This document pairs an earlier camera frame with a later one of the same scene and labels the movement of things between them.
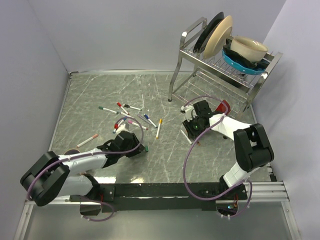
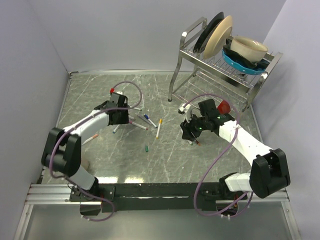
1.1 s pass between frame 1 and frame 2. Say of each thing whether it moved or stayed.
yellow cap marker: stayed
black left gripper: moved
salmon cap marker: stayed
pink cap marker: stayed
